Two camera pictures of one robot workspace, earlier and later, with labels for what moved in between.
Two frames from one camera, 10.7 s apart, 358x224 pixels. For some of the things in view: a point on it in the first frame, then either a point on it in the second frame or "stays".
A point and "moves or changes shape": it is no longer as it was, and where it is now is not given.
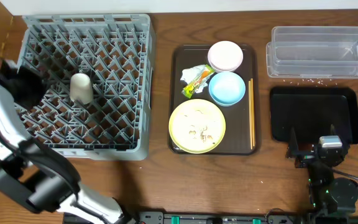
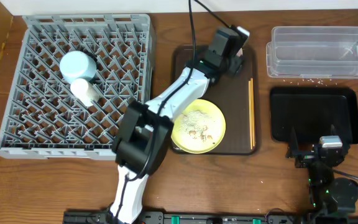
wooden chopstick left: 250,114 stays
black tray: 311,111 stays
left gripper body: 23,86 -> 237,62
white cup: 81,89 moves or changes shape
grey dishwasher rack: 98,100 stays
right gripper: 307,152 stays
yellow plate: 197,126 stays
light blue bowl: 227,89 -> 77,65
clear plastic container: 321,52 stays
